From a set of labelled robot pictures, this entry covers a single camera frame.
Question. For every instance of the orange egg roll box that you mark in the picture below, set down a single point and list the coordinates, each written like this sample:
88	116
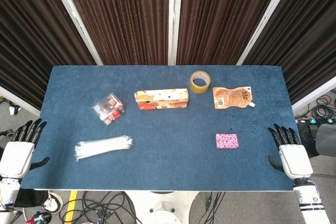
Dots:
161	99

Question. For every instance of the white plastic straw bundle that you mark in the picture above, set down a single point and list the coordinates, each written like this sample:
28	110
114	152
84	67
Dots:
102	146

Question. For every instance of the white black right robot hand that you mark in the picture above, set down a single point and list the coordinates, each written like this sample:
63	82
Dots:
294	158

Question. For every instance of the white partition post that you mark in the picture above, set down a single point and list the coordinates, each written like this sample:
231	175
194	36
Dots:
267	18
174	16
74	18

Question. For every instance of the brown pleated curtain panel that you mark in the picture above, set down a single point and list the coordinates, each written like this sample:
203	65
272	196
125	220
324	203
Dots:
309	24
26	37
123	16
225	16

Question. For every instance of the yellow packing tape roll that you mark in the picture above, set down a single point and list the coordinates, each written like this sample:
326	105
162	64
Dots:
200	87

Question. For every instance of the clear coffee capsule box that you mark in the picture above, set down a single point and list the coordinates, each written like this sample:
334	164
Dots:
109	108

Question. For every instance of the red marker pen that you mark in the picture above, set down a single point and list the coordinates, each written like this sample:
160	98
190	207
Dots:
31	220

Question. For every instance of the white table pedestal base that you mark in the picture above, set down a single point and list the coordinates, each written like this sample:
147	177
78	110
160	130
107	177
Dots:
162	208

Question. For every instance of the yellow floor tape strip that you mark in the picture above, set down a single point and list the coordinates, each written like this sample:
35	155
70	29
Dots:
71	207

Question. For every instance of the black caster wheel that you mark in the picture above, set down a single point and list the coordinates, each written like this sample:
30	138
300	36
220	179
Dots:
7	132

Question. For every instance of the red white patterned packet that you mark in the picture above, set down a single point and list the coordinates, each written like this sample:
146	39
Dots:
227	140

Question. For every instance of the white partition rail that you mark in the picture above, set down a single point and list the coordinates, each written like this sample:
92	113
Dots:
315	93
18	99

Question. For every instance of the grey trouser leg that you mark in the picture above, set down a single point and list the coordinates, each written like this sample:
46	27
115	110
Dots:
326	140

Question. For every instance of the black foot pedal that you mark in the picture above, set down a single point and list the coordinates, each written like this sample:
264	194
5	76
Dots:
311	130

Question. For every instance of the black trouser leg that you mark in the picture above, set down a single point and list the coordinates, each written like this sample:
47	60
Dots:
31	198

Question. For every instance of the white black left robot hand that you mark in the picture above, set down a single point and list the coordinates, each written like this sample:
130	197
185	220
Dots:
17	155

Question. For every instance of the white black sneaker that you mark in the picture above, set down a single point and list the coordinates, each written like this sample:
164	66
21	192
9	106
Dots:
53	203

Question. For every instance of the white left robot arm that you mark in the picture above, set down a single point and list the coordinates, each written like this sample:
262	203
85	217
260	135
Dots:
9	192

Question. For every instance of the orange spout pouch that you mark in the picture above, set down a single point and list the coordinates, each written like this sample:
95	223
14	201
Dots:
231	97

